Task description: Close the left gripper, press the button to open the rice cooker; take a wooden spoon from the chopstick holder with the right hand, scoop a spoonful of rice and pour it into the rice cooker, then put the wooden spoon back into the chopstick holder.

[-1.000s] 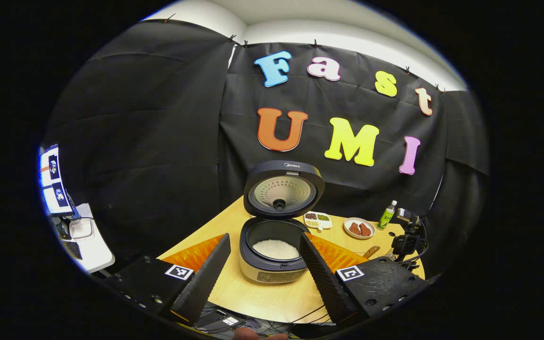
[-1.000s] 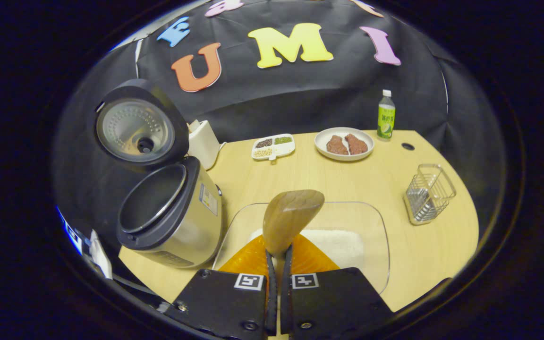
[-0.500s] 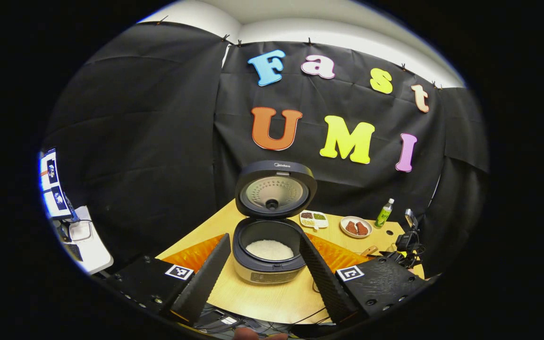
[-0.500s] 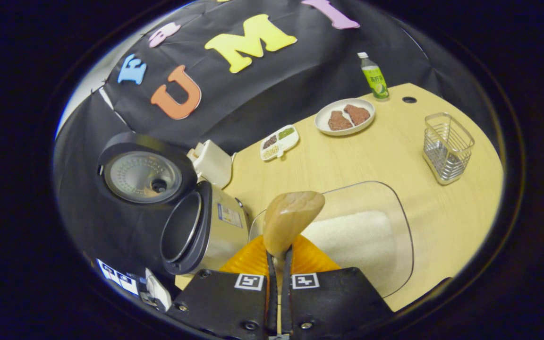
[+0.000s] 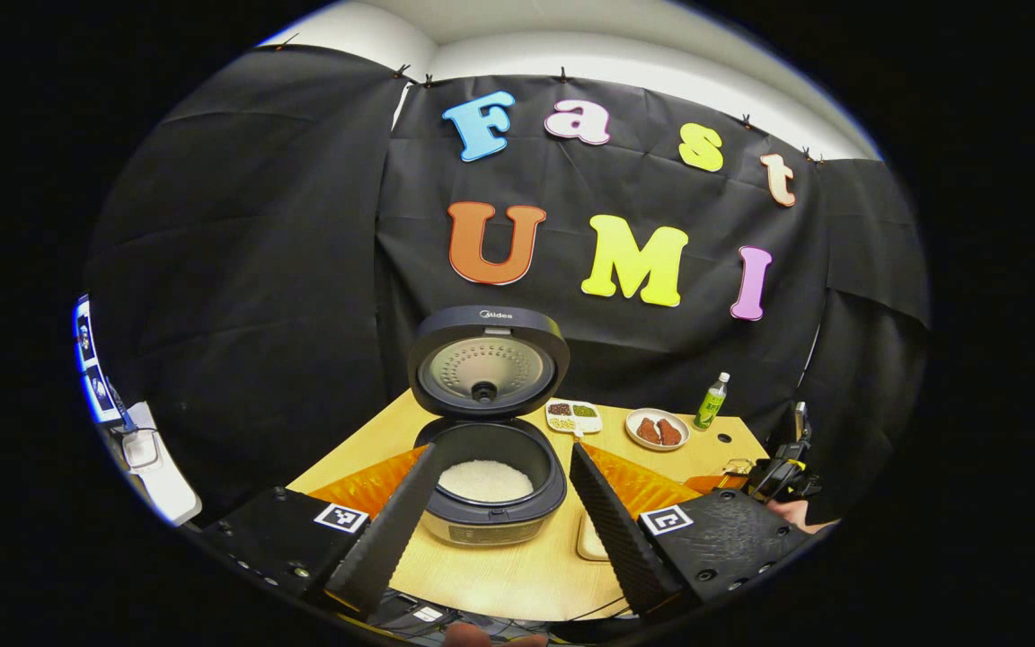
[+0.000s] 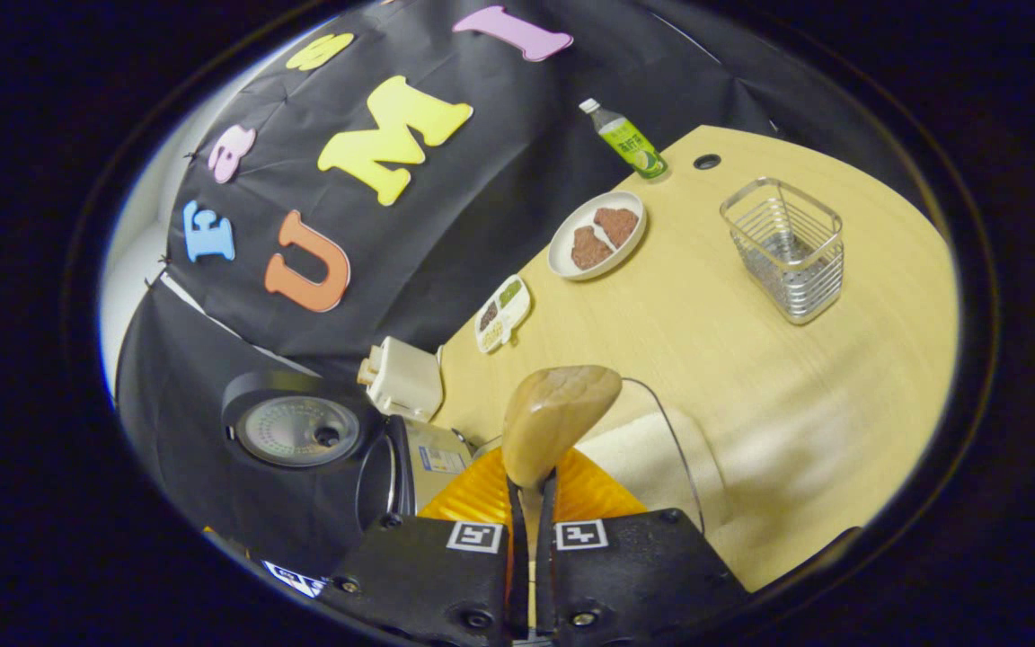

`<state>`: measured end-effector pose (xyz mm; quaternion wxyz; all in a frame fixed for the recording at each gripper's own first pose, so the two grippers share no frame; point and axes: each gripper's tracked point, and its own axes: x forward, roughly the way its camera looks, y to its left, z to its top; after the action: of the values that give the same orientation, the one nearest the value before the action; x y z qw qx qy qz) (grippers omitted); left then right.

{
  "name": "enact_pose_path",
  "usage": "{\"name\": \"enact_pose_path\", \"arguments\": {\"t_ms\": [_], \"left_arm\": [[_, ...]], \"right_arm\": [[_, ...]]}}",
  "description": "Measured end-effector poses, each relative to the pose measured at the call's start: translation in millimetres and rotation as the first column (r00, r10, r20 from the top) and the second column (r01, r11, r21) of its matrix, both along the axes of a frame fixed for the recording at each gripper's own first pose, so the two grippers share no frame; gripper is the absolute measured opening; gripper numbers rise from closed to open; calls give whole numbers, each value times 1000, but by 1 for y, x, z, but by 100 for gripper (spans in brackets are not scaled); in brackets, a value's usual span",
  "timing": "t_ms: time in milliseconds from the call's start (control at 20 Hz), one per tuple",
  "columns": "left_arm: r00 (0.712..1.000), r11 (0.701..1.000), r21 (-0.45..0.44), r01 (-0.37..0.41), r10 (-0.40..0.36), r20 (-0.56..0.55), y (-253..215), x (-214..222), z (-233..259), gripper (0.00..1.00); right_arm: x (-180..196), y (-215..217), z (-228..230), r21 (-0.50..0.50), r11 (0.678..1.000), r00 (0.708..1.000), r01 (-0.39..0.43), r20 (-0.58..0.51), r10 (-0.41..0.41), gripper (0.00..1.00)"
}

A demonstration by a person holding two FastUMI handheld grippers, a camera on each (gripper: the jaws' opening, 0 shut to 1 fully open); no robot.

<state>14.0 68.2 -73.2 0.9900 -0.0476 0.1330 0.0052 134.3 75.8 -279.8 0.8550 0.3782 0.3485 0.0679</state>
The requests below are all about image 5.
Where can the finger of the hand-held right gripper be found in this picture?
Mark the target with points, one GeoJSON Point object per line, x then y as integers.
{"type": "Point", "coordinates": [724, 483]}

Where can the white plastic furniture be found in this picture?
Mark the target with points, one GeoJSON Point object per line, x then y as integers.
{"type": "Point", "coordinates": [158, 467]}

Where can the black rice cooker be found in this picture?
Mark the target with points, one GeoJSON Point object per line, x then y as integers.
{"type": "Point", "coordinates": [486, 368]}

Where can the white rice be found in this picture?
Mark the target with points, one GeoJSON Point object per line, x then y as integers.
{"type": "Point", "coordinates": [486, 481]}

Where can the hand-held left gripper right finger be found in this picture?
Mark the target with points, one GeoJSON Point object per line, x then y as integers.
{"type": "Point", "coordinates": [616, 539]}

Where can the brown meat piece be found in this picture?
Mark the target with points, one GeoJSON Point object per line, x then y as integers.
{"type": "Point", "coordinates": [669, 433]}
{"type": "Point", "coordinates": [648, 431]}

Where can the green tea bottle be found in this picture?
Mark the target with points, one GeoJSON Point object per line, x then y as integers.
{"type": "Point", "coordinates": [711, 406]}

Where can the white divided bean dish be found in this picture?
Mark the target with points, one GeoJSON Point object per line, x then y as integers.
{"type": "Point", "coordinates": [573, 416]}

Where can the black backdrop cloth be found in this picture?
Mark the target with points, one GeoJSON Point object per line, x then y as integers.
{"type": "Point", "coordinates": [257, 270]}

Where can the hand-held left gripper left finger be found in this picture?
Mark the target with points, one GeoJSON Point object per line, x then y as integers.
{"type": "Point", "coordinates": [383, 539]}

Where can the white round plate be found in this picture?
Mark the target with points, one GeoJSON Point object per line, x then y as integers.
{"type": "Point", "coordinates": [634, 440]}

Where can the blue framed wall poster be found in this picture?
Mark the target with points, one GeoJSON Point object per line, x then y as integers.
{"type": "Point", "coordinates": [91, 359]}

